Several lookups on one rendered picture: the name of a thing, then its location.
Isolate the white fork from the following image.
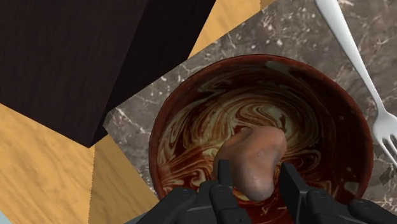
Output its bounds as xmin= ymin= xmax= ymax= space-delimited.
xmin=314 ymin=0 xmax=397 ymax=170

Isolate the brown potato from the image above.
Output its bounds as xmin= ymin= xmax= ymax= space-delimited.
xmin=212 ymin=125 xmax=288 ymax=202

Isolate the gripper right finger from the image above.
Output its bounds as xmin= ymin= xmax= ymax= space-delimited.
xmin=279 ymin=162 xmax=397 ymax=224

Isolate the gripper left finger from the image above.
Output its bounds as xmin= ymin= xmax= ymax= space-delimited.
xmin=136 ymin=159 xmax=253 ymax=224

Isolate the red swirl-patterned bowl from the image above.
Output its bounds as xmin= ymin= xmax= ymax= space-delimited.
xmin=148 ymin=54 xmax=375 ymax=224

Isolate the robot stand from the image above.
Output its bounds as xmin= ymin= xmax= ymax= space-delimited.
xmin=0 ymin=0 xmax=217 ymax=149

